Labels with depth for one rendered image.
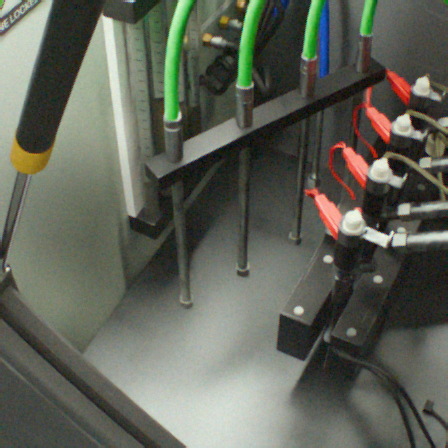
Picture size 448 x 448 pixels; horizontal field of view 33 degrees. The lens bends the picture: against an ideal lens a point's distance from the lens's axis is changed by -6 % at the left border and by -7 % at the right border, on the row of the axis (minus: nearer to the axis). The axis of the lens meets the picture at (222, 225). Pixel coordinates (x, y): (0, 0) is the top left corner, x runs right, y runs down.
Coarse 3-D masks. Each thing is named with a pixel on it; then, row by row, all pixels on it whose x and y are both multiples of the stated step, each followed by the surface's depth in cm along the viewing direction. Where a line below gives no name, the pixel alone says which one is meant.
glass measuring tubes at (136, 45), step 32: (128, 0) 71; (160, 0) 75; (128, 32) 75; (160, 32) 79; (192, 32) 87; (128, 64) 79; (160, 64) 83; (192, 64) 90; (128, 96) 83; (160, 96) 86; (192, 96) 94; (128, 128) 86; (160, 128) 90; (192, 128) 98; (128, 160) 89; (128, 192) 94; (160, 192) 99; (160, 224) 97
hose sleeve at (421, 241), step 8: (424, 232) 73; (432, 232) 72; (440, 232) 71; (408, 240) 73; (416, 240) 73; (424, 240) 72; (432, 240) 71; (440, 240) 71; (408, 248) 74; (416, 248) 73; (424, 248) 72; (432, 248) 72; (440, 248) 71
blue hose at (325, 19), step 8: (288, 0) 97; (328, 0) 92; (328, 8) 93; (328, 16) 93; (320, 24) 94; (328, 24) 94; (320, 32) 96; (328, 32) 95; (320, 40) 96; (328, 40) 96; (328, 48) 97; (320, 56) 99; (328, 56) 98; (320, 64) 99; (328, 64) 99; (320, 72) 100; (328, 72) 100
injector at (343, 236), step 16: (336, 240) 79; (352, 240) 77; (336, 256) 80; (352, 256) 79; (336, 272) 82; (352, 272) 81; (368, 272) 80; (336, 288) 84; (336, 304) 86; (336, 320) 89
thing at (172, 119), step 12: (180, 0) 66; (192, 0) 65; (444, 0) 53; (180, 12) 67; (180, 24) 68; (180, 36) 70; (168, 48) 71; (180, 48) 71; (168, 60) 72; (168, 72) 73; (168, 84) 75; (168, 96) 76; (168, 108) 77; (168, 120) 78; (180, 120) 79
